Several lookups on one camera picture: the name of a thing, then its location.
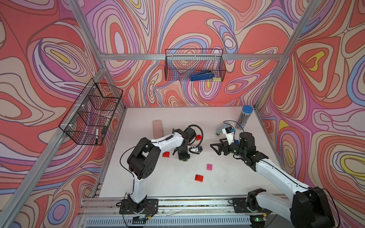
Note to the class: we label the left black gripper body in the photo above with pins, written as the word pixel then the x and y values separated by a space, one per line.
pixel 183 153

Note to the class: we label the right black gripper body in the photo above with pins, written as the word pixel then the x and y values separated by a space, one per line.
pixel 236 149

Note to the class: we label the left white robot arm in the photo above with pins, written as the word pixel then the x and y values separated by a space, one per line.
pixel 143 160

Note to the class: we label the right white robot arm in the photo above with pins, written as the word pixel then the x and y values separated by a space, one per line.
pixel 304 206

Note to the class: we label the magenta lego brick right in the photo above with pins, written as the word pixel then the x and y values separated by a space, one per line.
pixel 209 167

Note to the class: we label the red lego brick front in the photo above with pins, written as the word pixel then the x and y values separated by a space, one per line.
pixel 199 178

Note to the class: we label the grey small case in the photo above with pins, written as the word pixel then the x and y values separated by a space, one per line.
pixel 219 132

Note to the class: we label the pink plastic case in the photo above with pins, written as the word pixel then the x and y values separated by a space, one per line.
pixel 157 129

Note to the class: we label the blue capped clear cylinder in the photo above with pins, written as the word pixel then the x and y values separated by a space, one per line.
pixel 244 116

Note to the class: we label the blue object in basket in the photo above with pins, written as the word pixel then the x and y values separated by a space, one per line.
pixel 203 75

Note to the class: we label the black marker in basket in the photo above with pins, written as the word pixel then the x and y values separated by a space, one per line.
pixel 97 136

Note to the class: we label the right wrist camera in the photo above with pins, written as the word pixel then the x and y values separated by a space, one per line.
pixel 229 133

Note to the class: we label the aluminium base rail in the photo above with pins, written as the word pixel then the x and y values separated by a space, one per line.
pixel 179 212

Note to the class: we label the black wire basket back wall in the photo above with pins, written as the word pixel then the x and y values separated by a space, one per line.
pixel 181 63

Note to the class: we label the black wire basket wall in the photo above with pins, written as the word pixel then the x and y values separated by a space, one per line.
pixel 94 108
pixel 181 63

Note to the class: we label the black wire basket left wall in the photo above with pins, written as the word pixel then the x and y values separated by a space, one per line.
pixel 94 108

